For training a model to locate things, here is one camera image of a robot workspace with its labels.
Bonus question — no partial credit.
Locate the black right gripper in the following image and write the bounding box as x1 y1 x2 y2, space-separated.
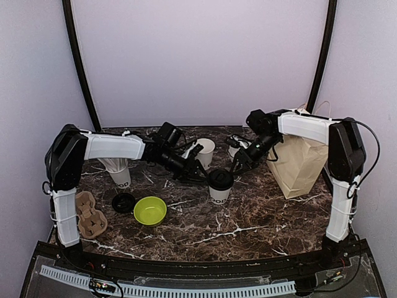
230 133 280 176

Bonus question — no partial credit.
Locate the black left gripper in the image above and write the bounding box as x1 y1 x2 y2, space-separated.
157 148 209 186

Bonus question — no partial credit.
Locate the white paper coffee cup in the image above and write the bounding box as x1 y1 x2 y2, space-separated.
208 186 232 205

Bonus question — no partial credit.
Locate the black plastic cup lid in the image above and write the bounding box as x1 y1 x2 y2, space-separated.
112 192 136 214

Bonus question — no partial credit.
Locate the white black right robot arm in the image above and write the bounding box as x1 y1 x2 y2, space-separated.
230 109 366 243

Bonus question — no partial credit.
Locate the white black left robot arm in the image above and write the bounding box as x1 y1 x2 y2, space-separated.
42 122 208 271

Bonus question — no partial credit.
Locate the brown paper takeout bag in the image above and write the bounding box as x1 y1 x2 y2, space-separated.
267 109 331 199

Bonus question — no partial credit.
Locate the white scalloped ceramic bowl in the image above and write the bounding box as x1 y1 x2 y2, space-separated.
227 138 251 162

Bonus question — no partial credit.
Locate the lime green bowl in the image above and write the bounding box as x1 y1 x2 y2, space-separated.
133 196 167 227

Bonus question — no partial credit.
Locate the white cup holding straws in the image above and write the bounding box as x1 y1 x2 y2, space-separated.
109 167 131 189

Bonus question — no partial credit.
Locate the bundle of white wrapped straws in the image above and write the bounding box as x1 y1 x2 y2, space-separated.
97 158 128 173

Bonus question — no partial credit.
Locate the brown cardboard cup carrier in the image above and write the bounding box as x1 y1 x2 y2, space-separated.
76 191 108 239

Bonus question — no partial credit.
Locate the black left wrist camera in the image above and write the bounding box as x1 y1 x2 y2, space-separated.
156 122 182 147

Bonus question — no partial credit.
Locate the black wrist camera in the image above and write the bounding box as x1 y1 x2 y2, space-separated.
156 122 182 147
246 109 274 135

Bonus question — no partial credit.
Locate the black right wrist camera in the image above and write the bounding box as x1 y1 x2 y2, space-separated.
246 109 274 135

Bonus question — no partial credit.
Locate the white slotted cable duct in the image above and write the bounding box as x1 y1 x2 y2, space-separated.
39 265 296 297

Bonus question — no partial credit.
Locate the black front table rail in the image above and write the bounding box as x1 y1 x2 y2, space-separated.
34 240 368 280

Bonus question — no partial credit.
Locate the black corner frame post right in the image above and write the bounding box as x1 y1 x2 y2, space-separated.
306 0 337 112

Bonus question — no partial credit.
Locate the black corner frame post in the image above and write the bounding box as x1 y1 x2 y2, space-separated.
306 0 337 112
62 0 102 132

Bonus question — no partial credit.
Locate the black corner frame post left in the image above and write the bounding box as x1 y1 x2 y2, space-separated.
62 0 102 132

